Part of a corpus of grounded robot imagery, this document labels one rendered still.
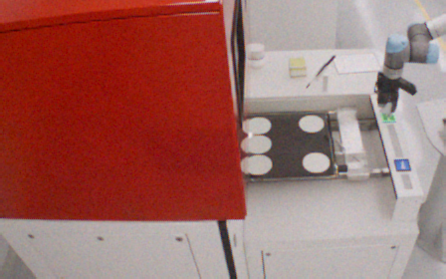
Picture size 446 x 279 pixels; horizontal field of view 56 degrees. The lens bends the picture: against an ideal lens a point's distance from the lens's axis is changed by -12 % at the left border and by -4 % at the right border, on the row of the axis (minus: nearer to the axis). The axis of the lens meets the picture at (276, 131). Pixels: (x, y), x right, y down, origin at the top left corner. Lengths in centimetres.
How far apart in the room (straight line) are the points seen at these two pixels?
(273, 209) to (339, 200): 25
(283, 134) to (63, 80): 110
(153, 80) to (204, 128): 15
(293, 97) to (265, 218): 55
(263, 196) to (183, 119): 86
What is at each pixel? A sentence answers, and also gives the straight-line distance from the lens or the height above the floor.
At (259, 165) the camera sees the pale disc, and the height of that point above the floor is 90.
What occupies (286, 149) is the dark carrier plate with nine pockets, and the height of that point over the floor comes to 90.
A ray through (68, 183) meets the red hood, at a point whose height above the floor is 138.
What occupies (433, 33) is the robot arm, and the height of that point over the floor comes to 131.
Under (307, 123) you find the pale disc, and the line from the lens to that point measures 186.
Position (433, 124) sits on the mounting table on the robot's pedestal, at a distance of 207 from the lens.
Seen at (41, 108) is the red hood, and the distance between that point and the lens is 98.
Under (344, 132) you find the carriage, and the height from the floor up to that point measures 88.
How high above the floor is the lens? 215
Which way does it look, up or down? 43 degrees down
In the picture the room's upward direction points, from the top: 2 degrees counter-clockwise
